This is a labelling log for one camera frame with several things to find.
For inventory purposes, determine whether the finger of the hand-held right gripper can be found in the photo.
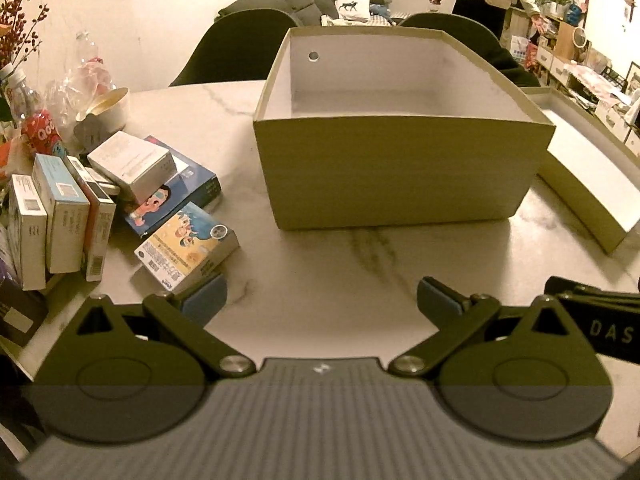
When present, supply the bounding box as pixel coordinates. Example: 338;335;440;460
544;276;640;304

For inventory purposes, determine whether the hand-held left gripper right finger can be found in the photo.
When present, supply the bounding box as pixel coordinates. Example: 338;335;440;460
387;276;576;378

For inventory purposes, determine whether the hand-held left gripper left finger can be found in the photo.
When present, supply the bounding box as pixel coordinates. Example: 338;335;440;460
75;272;258;378

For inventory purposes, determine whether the white box with red fruit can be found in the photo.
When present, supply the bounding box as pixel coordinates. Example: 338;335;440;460
65;155;117;282

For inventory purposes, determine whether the beige box lid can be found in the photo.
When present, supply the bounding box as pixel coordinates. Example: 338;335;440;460
520;86;640;254

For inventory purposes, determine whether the large beige storage box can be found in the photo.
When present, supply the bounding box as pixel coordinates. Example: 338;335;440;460
252;26;557;232

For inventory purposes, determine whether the plain white box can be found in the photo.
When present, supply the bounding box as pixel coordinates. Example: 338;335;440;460
87;131;177;204

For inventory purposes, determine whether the light blue medicine box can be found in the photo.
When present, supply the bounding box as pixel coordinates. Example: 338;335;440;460
32;153;91;274

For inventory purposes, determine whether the purple and dark box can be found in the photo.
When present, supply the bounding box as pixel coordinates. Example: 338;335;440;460
0;255;49;347

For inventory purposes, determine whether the white marble desktop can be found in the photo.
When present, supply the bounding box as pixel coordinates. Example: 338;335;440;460
10;79;640;461

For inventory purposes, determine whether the yellow and blue cartoon box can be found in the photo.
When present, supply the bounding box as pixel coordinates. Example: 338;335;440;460
133;201;241;294

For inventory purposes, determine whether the blue cartoon child box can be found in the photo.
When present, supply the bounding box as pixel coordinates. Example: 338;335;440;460
122;135;222;239

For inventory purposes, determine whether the flat white medicine box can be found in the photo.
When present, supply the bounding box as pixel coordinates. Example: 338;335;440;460
82;165;122;197

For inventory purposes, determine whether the white and blue medicine box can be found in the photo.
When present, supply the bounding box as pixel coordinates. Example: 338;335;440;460
8;174;49;291

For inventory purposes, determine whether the white bowl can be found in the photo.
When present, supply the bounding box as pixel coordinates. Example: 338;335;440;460
75;87;131;147

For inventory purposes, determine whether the cluttered shelf unit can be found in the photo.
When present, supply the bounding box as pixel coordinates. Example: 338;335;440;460
507;7;640;158

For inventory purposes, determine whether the red label drink bottle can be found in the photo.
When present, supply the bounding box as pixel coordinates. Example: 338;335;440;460
0;67;67;157

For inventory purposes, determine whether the dark green chair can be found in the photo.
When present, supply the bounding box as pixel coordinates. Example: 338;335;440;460
396;13;542;87
169;9;303;87

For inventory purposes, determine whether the round table mirror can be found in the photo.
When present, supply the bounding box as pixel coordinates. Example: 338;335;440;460
570;27;590;61

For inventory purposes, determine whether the clear plastic bag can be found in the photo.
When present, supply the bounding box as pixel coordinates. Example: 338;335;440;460
46;30;120;113

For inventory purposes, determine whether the white cushion with cat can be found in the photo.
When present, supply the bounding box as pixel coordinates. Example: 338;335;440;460
332;0;372;22

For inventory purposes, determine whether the dried flower bouquet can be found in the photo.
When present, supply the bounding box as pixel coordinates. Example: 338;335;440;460
0;0;52;78

